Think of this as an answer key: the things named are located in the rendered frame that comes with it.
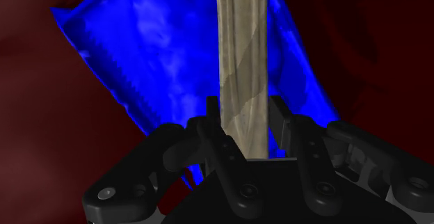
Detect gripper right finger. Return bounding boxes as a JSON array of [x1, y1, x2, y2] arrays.
[[269, 95, 434, 217]]

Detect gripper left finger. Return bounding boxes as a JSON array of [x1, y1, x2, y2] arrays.
[[82, 95, 265, 224]]

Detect beige wooden stick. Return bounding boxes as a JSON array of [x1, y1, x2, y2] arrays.
[[213, 0, 271, 160]]

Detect blue foil bag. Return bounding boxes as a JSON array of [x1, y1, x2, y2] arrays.
[[50, 0, 341, 188]]

